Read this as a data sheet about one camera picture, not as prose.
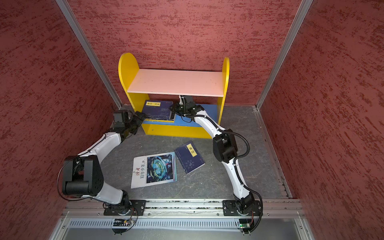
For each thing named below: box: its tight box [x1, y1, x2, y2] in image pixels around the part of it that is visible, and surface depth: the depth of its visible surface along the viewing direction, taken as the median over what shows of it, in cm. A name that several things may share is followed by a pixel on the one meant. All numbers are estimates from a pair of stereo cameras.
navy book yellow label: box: [173, 140, 206, 175], surface depth 94 cm
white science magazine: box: [130, 151, 178, 189], surface depth 89 cm
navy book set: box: [142, 100, 175, 120], surface depth 94 cm
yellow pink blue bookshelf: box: [118, 52, 230, 139], surface depth 77 cm
